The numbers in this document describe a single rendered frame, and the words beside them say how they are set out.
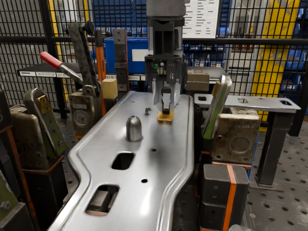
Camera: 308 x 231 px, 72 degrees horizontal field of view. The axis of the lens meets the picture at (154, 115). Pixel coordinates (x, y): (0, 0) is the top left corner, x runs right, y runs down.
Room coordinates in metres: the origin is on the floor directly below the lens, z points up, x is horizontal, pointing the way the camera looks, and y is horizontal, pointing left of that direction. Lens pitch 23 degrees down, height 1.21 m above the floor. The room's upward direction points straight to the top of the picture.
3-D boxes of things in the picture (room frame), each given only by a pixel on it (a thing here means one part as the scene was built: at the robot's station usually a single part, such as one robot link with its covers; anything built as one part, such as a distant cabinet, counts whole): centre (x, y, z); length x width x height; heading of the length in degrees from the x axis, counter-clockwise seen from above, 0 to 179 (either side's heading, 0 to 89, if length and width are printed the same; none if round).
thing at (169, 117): (0.49, -0.03, 1.01); 0.08 x 0.04 x 0.01; 170
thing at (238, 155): (0.41, -0.17, 0.87); 0.12 x 0.09 x 0.35; 80
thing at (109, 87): (0.60, 0.13, 0.88); 0.04 x 0.04 x 0.36; 80
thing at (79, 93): (0.53, 0.18, 0.88); 0.07 x 0.06 x 0.35; 80
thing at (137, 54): (0.95, 0.04, 1.10); 0.30 x 0.17 x 0.13; 88
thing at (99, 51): (0.63, 0.15, 0.95); 0.03 x 0.01 x 0.50; 170
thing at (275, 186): (0.59, -0.38, 0.84); 0.11 x 0.06 x 0.29; 80
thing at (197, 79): (0.75, -0.16, 0.88); 0.08 x 0.08 x 0.36; 80
